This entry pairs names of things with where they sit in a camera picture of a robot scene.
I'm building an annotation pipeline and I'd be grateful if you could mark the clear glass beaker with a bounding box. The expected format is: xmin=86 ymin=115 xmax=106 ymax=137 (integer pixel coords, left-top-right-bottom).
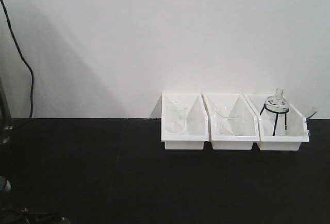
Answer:
xmin=166 ymin=101 xmax=188 ymax=134

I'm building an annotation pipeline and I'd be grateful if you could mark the left white plastic bin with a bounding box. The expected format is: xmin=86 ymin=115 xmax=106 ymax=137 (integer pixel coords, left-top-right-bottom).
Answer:
xmin=161 ymin=93 xmax=209 ymax=150

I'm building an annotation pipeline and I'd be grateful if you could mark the white plastic bin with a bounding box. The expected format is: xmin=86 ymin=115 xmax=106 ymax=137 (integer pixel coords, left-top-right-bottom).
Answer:
xmin=203 ymin=93 xmax=260 ymax=150
xmin=161 ymin=93 xmax=209 ymax=150
xmin=243 ymin=93 xmax=309 ymax=151

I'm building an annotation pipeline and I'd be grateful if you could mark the clear glass funnel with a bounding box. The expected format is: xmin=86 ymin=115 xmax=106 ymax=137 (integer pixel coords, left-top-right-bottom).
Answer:
xmin=215 ymin=107 xmax=240 ymax=135

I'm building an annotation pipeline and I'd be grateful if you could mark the middle white plastic bin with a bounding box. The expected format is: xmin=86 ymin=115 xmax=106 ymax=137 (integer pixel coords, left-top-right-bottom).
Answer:
xmin=203 ymin=93 xmax=260 ymax=150

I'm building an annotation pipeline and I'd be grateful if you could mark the inverted glass flask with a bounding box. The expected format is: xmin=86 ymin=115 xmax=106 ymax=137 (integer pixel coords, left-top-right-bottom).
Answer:
xmin=262 ymin=88 xmax=290 ymax=136

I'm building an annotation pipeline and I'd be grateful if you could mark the right white plastic bin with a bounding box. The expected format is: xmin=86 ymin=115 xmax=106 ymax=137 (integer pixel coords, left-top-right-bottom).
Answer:
xmin=243 ymin=93 xmax=309 ymax=151

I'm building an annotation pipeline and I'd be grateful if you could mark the clear glass tube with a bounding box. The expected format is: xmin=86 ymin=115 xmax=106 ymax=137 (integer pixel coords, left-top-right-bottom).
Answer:
xmin=304 ymin=107 xmax=318 ymax=123

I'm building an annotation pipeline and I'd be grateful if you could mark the grey metal stand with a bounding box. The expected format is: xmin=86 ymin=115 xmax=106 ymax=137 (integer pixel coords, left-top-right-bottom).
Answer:
xmin=1 ymin=81 xmax=13 ymax=147

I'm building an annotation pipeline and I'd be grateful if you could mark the black wire tripod stand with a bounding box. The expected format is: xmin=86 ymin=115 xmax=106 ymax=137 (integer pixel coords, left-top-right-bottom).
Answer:
xmin=260 ymin=98 xmax=290 ymax=137

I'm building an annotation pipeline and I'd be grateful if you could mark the black cable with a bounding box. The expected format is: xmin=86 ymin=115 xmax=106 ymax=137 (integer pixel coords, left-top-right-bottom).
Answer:
xmin=0 ymin=0 xmax=35 ymax=129

